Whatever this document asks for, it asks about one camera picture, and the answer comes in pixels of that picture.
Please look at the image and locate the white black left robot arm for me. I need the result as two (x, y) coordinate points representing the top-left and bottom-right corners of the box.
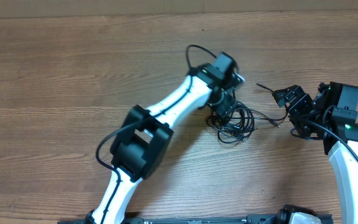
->
(85, 52), (244, 223)

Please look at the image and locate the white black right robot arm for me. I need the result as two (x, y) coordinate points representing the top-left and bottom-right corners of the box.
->
(272, 82), (358, 223)

